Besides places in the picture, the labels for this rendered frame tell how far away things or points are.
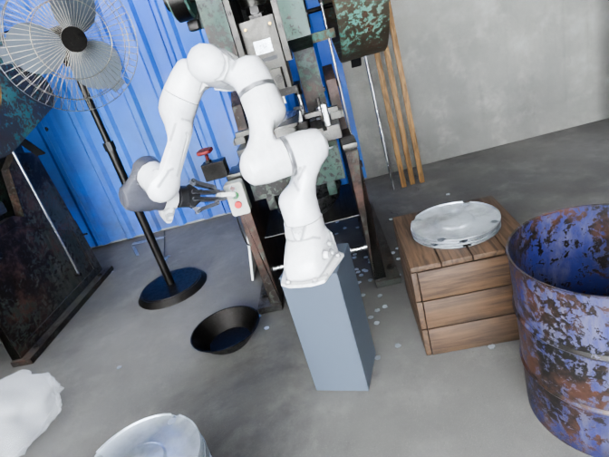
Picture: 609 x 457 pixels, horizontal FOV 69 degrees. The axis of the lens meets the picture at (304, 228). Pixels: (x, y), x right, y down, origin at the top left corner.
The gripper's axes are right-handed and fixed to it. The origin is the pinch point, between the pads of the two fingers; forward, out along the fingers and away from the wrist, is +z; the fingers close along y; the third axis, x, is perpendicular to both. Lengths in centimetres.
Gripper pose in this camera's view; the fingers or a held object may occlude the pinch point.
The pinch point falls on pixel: (226, 195)
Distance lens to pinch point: 168.5
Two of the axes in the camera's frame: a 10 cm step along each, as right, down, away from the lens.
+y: -2.2, -9.7, 1.2
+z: 7.2, -0.8, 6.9
